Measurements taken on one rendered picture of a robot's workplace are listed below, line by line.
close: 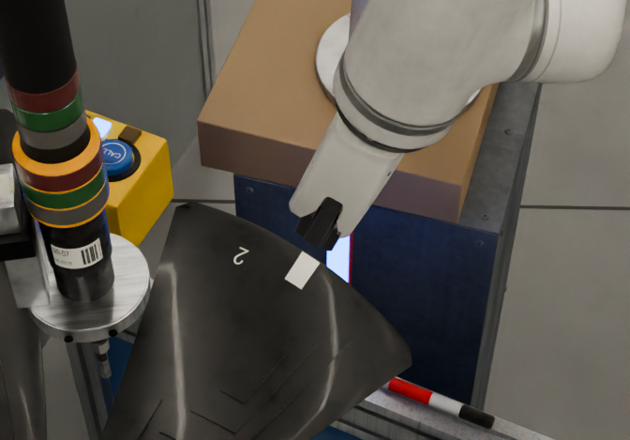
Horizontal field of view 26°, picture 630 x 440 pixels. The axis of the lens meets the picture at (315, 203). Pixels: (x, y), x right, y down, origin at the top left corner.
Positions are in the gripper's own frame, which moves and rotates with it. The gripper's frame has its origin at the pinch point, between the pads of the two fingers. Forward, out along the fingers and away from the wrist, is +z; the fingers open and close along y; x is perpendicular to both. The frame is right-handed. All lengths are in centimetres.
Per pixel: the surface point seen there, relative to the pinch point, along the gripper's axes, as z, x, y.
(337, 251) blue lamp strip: 19.9, 2.4, -12.1
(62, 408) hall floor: 142, -24, -39
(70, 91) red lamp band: -30.8, -13.0, 22.7
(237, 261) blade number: 10.2, -4.5, 0.3
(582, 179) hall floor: 121, 40, -127
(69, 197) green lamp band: -24.8, -11.4, 24.1
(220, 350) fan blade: 10.2, -2.1, 8.1
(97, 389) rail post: 72, -14, -13
